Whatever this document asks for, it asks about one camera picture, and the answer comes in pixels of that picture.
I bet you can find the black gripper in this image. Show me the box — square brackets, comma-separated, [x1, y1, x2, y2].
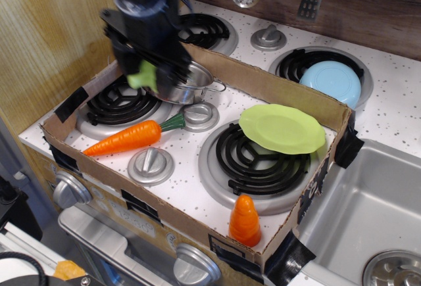
[101, 0, 192, 97]

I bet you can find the green toy broccoli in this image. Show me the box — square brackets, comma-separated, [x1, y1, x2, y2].
[126, 60, 158, 93]

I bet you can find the small silver metal pan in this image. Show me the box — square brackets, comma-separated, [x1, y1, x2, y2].
[143, 62, 226, 105]

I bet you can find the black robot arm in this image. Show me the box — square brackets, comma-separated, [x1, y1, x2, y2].
[101, 0, 192, 101]

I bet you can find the front left black burner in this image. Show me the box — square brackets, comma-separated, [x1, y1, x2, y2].
[76, 76, 172, 141]

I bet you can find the black burner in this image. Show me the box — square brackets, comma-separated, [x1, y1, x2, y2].
[76, 76, 172, 141]
[178, 13, 239, 56]
[268, 46, 374, 109]
[198, 121, 320, 216]

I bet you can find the brown cardboard fence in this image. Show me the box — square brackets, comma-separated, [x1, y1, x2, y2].
[41, 45, 361, 279]

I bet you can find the orange toy carrot with stem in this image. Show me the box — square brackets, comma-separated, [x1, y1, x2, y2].
[83, 114, 186, 156]

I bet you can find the silver stovetop knob middle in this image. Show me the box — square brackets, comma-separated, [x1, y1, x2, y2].
[179, 102, 220, 133]

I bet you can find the silver stovetop knob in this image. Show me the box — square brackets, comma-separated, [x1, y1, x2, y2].
[127, 147, 175, 186]
[179, 102, 220, 133]
[251, 24, 287, 51]

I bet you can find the rear left black burner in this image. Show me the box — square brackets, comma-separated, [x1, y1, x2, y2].
[178, 13, 239, 56]

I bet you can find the silver stovetop knob front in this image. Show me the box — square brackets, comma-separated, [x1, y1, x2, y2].
[127, 147, 175, 186]

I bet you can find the silver stovetop knob rear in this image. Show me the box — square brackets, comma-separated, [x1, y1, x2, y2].
[251, 24, 287, 51]

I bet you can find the front right black burner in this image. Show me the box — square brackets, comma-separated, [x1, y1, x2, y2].
[198, 121, 320, 216]

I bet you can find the rear right black burner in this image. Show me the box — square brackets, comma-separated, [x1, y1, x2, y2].
[268, 46, 374, 109]

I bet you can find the silver oven knob left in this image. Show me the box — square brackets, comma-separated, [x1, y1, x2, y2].
[53, 170, 92, 209]

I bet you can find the silver oven knob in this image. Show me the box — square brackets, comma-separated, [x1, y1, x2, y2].
[53, 170, 92, 209]
[173, 243, 222, 286]

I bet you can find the lime green plastic plate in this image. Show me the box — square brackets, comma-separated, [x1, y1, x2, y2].
[239, 104, 326, 155]

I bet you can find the hanging metal slotted spatula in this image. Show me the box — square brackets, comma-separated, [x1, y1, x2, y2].
[297, 0, 322, 22]

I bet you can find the light blue plastic plate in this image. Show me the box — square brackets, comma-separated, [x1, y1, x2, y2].
[299, 61, 361, 108]

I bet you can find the orange toy carrot cone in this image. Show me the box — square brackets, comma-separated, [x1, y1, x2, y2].
[228, 195, 261, 247]

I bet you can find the silver oven knob right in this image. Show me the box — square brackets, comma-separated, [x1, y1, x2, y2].
[173, 243, 222, 286]

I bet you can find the orange sponge piece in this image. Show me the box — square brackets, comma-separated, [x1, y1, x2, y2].
[53, 260, 86, 281]

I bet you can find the grey metal sink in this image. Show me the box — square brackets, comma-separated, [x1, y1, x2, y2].
[293, 140, 420, 285]

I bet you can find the silver sink drain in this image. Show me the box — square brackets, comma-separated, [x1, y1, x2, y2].
[361, 250, 420, 285]

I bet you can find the oven door with handle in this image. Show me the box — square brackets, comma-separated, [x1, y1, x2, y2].
[58, 207, 178, 285]

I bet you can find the black cable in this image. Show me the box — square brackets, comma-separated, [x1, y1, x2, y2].
[0, 251, 50, 286]

